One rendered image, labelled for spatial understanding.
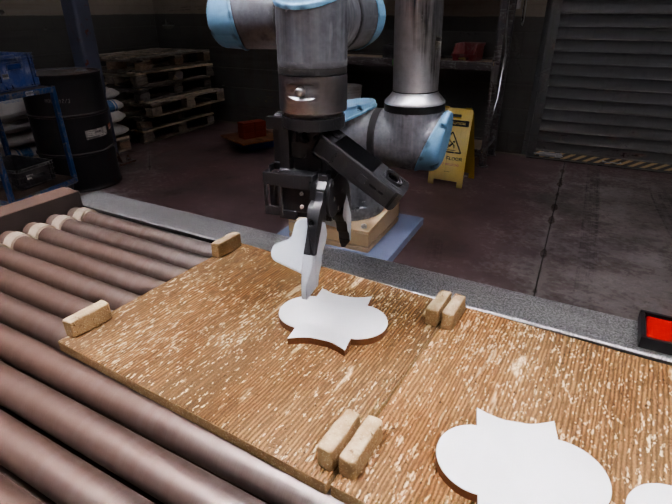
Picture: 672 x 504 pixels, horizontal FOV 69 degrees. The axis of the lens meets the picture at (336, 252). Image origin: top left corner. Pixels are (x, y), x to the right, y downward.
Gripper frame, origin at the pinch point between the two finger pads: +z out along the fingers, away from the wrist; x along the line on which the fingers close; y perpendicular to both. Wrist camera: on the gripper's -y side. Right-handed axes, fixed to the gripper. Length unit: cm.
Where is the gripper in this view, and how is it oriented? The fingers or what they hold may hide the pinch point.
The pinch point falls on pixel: (331, 272)
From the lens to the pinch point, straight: 63.2
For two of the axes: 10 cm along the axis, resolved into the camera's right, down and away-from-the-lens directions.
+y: -9.5, -1.4, 2.8
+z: 0.0, 8.9, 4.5
